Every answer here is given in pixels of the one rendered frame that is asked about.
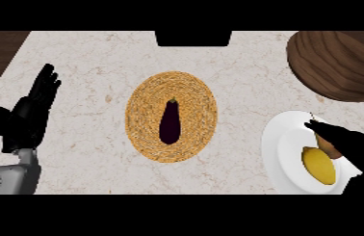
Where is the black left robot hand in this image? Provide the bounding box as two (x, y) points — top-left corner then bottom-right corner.
(0, 63), (62, 154)

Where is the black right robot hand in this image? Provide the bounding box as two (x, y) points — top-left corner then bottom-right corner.
(303, 118), (364, 196)

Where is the yellow lemon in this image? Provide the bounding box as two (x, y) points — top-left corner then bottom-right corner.
(302, 145), (337, 186)

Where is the white plate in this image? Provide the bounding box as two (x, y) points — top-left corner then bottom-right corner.
(261, 110), (364, 196)

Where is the brown wooden bowl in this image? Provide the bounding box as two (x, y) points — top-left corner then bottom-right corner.
(286, 31), (364, 103)

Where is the brown pear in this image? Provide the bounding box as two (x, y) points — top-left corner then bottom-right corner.
(309, 113), (343, 160)

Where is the dark brown wooden surface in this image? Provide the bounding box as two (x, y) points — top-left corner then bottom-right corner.
(0, 31), (31, 76)

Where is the dark purple eggplant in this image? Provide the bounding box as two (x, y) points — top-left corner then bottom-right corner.
(157, 96), (182, 145)

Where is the woven straw placemat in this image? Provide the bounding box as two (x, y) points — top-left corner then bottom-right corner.
(123, 70), (219, 164)

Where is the black appliance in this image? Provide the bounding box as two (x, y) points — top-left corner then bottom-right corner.
(153, 31), (233, 48)

